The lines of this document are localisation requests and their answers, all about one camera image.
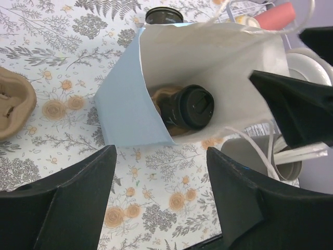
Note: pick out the brown cardboard cup sleeves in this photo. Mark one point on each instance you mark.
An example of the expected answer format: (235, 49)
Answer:
(18, 101)

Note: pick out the pink plastic cup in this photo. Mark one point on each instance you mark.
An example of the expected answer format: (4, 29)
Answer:
(277, 18)

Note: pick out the floral tablecloth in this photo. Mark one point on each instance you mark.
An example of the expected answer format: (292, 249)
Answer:
(161, 197)

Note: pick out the black coffee cup lid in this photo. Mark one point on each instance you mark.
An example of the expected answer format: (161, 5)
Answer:
(193, 108)

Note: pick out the black coffee cup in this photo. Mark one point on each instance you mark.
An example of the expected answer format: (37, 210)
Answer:
(163, 15)
(170, 107)

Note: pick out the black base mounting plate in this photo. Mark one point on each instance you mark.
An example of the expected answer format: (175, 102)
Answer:
(214, 243)

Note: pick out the yellow patterned bowl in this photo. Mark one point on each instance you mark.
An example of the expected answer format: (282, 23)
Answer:
(247, 21)

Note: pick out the single brown cup carrier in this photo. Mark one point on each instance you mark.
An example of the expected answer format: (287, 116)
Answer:
(173, 130)

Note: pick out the white wire dish rack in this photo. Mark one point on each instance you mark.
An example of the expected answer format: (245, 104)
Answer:
(252, 9)

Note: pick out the light blue paper bag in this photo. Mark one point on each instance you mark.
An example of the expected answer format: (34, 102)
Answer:
(219, 57)

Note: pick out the white plate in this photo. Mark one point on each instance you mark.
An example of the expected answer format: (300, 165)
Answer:
(304, 68)
(314, 56)

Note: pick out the grey cup with straws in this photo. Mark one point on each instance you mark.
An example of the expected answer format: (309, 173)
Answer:
(271, 156)

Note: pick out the front white plate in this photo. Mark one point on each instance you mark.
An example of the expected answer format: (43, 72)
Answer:
(304, 68)

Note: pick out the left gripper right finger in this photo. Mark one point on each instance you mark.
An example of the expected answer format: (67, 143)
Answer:
(258, 212)

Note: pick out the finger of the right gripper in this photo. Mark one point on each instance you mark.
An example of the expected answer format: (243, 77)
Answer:
(319, 40)
(301, 109)

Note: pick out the back white plate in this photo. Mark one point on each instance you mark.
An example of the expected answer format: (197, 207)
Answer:
(314, 56)

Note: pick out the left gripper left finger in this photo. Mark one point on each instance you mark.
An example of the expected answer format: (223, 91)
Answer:
(62, 211)

